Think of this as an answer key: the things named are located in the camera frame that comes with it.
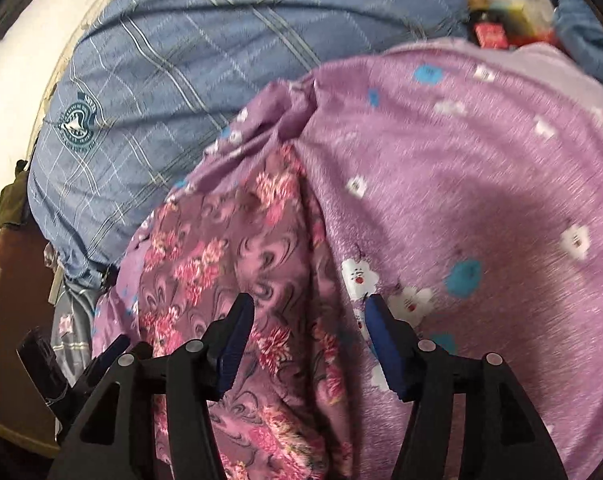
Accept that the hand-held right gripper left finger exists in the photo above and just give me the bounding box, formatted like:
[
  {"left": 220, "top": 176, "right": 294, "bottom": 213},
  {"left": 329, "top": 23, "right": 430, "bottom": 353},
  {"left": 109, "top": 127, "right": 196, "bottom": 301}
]
[{"left": 46, "top": 292, "right": 256, "bottom": 480}]

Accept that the blue plaid bedsheet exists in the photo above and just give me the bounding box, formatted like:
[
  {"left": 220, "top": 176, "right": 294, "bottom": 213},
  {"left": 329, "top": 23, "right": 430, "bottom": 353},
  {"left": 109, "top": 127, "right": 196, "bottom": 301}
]
[{"left": 27, "top": 0, "right": 482, "bottom": 281}]

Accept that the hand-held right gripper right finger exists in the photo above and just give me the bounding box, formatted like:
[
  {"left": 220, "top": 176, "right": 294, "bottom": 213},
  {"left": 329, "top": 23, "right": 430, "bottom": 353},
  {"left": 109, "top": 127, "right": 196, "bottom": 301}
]
[{"left": 364, "top": 294, "right": 568, "bottom": 480}]

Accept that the purple flowered blanket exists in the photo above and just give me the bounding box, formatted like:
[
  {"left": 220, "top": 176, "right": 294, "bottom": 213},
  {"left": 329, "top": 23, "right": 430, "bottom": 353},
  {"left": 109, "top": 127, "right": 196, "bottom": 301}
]
[{"left": 91, "top": 40, "right": 603, "bottom": 480}]

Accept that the grey star-print cloth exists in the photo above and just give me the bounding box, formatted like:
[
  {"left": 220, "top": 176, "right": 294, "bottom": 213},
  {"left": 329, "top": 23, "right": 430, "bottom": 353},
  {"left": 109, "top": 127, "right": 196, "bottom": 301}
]
[{"left": 48, "top": 285, "right": 107, "bottom": 386}]

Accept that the plain blue cloth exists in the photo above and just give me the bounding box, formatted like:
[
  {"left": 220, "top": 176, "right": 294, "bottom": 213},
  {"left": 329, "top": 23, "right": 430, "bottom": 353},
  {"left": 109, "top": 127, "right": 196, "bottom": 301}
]
[{"left": 554, "top": 0, "right": 603, "bottom": 63}]

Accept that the brown wooden furniture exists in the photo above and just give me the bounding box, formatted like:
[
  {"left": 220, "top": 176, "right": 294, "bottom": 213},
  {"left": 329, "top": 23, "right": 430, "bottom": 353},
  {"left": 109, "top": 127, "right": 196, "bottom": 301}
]
[{"left": 0, "top": 227, "right": 64, "bottom": 443}]

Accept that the dark green cloth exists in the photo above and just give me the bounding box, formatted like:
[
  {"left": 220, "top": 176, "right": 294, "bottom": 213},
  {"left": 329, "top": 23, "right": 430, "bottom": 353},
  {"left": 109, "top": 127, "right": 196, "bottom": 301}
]
[{"left": 0, "top": 160, "right": 33, "bottom": 231}]

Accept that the dark bottle with red label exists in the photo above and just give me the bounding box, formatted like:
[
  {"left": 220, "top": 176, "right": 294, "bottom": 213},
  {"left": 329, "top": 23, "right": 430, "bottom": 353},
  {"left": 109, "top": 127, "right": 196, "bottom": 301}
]
[{"left": 467, "top": 0, "right": 508, "bottom": 50}]

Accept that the yellow box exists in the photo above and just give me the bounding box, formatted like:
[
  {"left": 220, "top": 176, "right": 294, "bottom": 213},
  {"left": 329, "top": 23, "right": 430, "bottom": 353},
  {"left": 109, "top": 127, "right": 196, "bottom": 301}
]
[{"left": 501, "top": 0, "right": 532, "bottom": 33}]

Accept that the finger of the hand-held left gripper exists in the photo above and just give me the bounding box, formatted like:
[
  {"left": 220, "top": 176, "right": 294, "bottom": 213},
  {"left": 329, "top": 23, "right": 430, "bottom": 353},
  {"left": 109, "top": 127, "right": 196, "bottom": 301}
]
[{"left": 68, "top": 334, "right": 132, "bottom": 407}]

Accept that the maroon floral garment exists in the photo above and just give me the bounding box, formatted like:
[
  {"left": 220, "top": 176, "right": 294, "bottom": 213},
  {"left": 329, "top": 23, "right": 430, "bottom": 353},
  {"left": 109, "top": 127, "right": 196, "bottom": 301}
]
[{"left": 131, "top": 142, "right": 379, "bottom": 480}]

